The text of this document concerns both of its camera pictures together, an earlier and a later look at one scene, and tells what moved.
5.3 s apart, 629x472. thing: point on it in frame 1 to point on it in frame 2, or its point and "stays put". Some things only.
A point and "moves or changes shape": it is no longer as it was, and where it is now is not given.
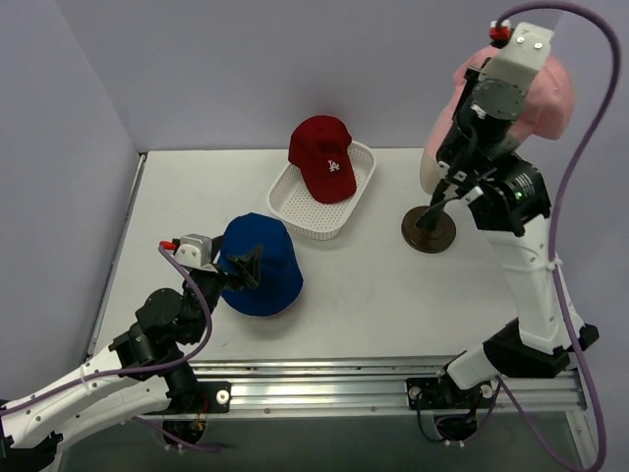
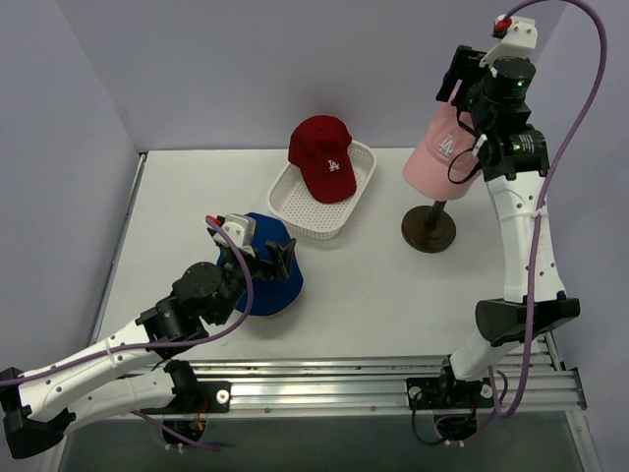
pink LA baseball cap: [547, 110] moves or changes shape
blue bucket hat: [281, 276] stays put
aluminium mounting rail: [365, 384] stays put
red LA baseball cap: [318, 147] stays put
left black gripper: [236, 273] to [273, 261]
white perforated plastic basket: [310, 217] stays put
